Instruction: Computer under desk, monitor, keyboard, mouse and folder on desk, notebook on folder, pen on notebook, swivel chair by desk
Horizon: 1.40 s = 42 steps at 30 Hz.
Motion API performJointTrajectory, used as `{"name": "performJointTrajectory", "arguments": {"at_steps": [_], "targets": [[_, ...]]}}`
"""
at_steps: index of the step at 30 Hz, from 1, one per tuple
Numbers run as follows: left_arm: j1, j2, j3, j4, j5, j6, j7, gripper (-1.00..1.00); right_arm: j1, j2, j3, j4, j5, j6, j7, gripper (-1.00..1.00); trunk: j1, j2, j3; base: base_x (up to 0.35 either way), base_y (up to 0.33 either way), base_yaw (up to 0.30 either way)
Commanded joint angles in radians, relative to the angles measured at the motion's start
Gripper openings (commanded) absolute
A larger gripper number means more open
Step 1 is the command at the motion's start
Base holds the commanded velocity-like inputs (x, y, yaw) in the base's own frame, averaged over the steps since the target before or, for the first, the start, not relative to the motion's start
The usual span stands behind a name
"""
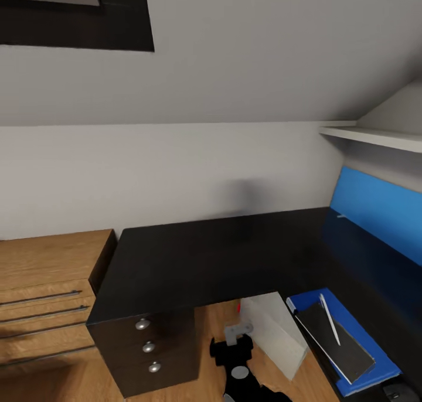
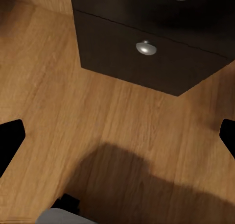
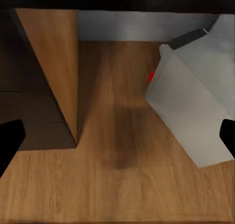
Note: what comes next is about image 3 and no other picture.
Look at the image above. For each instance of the desktop computer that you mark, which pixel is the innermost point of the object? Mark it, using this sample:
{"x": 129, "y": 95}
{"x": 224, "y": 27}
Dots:
{"x": 193, "y": 90}

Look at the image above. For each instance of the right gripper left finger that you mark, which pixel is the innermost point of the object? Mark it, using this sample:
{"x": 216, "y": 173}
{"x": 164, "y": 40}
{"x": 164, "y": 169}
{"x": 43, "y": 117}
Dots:
{"x": 12, "y": 135}

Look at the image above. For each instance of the desk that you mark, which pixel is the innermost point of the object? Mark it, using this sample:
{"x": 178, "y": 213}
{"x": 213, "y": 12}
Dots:
{"x": 223, "y": 31}

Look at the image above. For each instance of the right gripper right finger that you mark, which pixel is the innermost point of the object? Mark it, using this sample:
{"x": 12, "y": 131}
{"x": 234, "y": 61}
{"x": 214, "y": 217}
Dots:
{"x": 227, "y": 134}

